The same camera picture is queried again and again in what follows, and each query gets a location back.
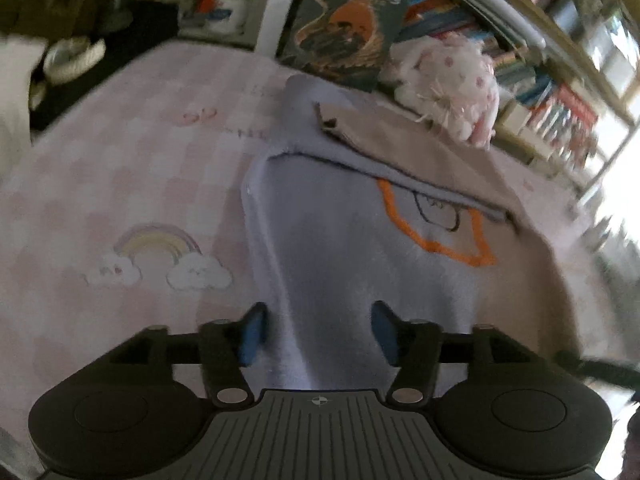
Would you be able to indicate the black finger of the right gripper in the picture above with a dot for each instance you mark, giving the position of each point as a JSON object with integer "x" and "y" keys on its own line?
{"x": 620, "y": 375}

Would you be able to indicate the white green lidded cup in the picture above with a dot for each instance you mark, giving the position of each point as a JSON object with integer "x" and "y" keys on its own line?
{"x": 228, "y": 17}

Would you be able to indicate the pink white plush bunny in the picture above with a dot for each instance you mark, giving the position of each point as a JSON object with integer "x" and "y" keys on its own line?
{"x": 448, "y": 81}

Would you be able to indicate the row of colourful books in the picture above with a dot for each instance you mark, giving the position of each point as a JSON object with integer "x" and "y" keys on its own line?
{"x": 546, "y": 114}

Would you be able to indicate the Harry Potter book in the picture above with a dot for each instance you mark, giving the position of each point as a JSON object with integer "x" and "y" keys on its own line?
{"x": 344, "y": 41}

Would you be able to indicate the pink checkered desk mat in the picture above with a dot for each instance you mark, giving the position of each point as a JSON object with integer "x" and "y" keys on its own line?
{"x": 123, "y": 231}

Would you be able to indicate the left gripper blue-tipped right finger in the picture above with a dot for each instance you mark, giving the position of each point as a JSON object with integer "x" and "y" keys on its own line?
{"x": 413, "y": 347}

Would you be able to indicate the lilac and taupe sweater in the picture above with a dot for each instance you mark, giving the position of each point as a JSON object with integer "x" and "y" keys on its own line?
{"x": 333, "y": 225}

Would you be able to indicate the white wooden bookshelf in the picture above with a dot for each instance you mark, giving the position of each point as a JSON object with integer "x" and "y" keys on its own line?
{"x": 520, "y": 24}

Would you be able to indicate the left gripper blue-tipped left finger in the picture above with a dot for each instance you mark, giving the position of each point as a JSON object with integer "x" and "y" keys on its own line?
{"x": 225, "y": 349}

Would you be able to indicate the metal bowl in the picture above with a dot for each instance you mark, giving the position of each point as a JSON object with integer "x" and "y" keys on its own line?
{"x": 69, "y": 59}

